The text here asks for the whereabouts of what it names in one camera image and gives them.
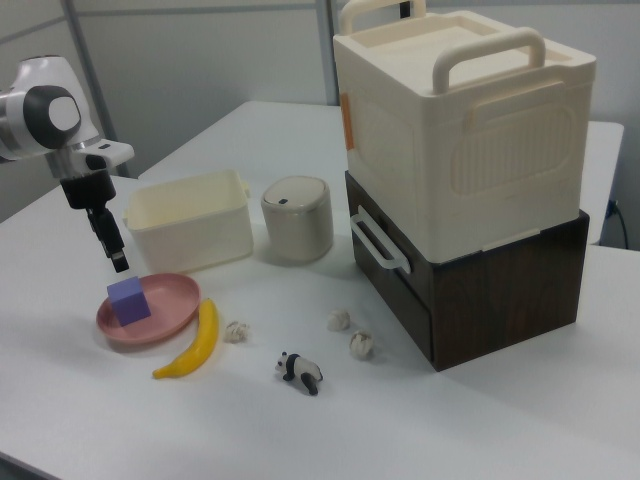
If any panda toy figure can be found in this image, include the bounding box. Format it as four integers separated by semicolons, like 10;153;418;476
273;350;325;398

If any orange door handle strip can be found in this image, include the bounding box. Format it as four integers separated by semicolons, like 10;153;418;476
341;91;356;151

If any small beige lidded trash can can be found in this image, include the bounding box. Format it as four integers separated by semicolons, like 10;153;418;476
260;174;335;264

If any cream open plastic bin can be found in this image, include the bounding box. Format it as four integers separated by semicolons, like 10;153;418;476
121;169;255;274

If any yellow banana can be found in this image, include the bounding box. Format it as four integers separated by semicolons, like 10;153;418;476
151;297;221;382

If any dark brown wooden drawer box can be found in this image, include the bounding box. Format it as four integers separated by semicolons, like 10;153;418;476
344;169;592;373

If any white drawer handle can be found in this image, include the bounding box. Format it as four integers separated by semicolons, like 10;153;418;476
349;206;414;276

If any cream storage box with handles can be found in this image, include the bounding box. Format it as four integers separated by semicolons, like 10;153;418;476
331;0;599;265

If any purple cube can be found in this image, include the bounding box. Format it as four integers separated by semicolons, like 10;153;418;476
105;275;153;328

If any black wall cable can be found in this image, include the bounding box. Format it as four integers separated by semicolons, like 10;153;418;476
606;198;632;247

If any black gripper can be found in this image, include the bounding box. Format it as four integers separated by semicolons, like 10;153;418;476
60;169;128;274

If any pink plate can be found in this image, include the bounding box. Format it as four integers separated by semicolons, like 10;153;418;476
95;271;203;346

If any crumpled white paper ball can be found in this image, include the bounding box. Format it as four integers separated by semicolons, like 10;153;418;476
326;308;352;333
348;328;377;361
224;320;252;346

